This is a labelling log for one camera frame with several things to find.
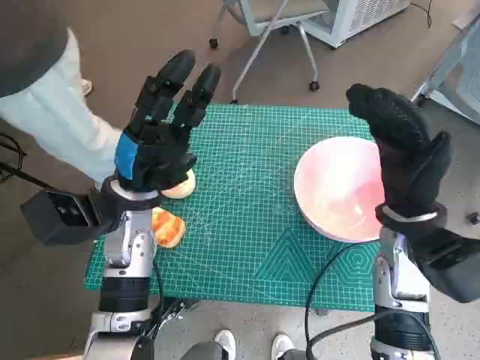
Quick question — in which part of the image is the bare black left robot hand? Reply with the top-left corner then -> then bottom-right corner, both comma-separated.
112,49 -> 222,196

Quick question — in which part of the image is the black table leg brace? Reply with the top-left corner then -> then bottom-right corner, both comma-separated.
149,298 -> 200,338

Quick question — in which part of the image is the white perforated cabinet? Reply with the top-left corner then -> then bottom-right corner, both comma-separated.
301,0 -> 412,49

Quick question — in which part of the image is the thin black floor cable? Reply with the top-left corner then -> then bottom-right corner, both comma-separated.
410,0 -> 432,28

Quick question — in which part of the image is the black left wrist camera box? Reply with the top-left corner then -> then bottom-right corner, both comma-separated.
20,189 -> 113,247

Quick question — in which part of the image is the long orange toy bread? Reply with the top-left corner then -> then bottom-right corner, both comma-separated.
150,207 -> 187,248

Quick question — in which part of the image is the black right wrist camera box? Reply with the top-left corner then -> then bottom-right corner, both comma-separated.
406,220 -> 480,304

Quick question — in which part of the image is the white mesh chair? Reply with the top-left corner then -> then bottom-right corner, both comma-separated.
410,14 -> 480,127

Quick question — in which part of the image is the green cutting mat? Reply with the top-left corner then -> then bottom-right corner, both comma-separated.
82,103 -> 387,304

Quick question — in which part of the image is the grey office chair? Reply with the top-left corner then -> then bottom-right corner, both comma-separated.
208,0 -> 331,104

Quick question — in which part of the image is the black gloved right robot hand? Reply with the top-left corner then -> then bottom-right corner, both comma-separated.
345,82 -> 453,219

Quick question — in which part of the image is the black stand leg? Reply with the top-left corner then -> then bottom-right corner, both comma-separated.
0,133 -> 50,187

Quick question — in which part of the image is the round pale toy bun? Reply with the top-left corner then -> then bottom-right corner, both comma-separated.
160,168 -> 197,200

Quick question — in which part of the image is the pink bowl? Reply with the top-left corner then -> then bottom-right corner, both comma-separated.
293,136 -> 387,243

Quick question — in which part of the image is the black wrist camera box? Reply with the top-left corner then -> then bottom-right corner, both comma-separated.
406,220 -> 480,304
20,189 -> 113,247

